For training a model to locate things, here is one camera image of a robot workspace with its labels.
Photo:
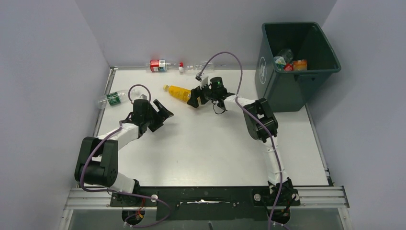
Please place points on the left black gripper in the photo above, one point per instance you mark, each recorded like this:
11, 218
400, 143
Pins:
162, 115

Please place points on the red blue label bottle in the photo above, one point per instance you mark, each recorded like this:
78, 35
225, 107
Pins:
288, 67

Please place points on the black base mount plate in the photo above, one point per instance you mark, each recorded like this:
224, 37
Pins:
215, 202

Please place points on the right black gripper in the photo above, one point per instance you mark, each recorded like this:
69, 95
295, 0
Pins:
195, 93

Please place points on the blue white label bottle front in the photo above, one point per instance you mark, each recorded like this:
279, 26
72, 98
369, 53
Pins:
283, 57

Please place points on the yellow juice bottle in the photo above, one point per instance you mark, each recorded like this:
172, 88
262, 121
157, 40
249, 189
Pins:
179, 93

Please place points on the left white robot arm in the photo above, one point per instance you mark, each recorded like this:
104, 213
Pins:
97, 162

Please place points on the dark green plastic bin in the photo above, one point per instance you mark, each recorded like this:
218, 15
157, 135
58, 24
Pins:
289, 91

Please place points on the orange tea bottle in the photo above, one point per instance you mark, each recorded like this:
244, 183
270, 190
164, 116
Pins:
299, 65

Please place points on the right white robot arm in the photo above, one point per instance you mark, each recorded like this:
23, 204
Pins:
260, 120

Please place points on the clear crushed bottle at back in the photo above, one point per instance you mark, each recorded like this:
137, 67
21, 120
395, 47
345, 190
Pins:
197, 67

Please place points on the red label bottle at back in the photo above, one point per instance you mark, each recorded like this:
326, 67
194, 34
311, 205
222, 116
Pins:
163, 65

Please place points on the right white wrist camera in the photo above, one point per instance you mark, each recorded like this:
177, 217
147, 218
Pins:
202, 78

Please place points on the green label bottle far left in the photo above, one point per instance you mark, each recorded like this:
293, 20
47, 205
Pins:
116, 98

